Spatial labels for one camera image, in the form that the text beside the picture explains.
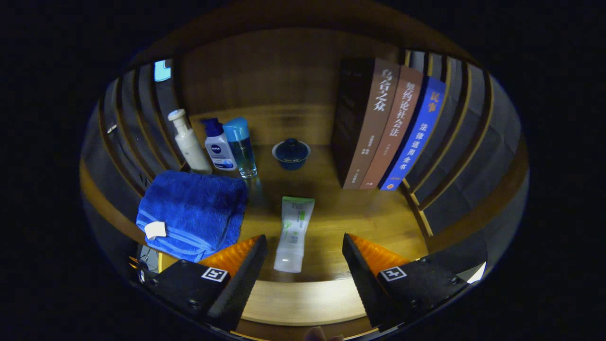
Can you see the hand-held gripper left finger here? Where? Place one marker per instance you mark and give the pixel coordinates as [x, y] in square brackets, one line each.
[236, 293]

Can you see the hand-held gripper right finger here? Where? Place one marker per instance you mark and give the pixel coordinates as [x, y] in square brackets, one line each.
[367, 286]

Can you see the white cream tube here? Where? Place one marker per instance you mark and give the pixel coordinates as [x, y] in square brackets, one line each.
[293, 232]

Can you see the wooden countertop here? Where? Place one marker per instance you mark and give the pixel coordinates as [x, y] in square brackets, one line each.
[341, 213]

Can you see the wooden cabinet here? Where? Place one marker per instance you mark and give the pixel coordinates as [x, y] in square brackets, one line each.
[284, 71]

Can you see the blue folded towel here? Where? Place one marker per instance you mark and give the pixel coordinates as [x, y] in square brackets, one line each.
[199, 213]

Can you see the clear blue bottle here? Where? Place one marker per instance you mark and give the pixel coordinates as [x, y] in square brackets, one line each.
[241, 151]

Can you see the white bottle with blue cap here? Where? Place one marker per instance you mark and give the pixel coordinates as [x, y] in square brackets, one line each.
[218, 151]

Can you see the dark blue lidded teacup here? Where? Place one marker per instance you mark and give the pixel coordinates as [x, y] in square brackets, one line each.
[291, 155]

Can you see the reddish brown book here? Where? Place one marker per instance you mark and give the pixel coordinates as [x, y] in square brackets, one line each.
[393, 137]

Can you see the dark brown book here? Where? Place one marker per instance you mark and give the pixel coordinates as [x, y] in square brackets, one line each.
[364, 132]

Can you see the white pump bottle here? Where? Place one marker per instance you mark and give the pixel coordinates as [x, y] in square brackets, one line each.
[189, 147]

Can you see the blue book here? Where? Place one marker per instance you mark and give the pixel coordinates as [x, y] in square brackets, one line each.
[416, 137]

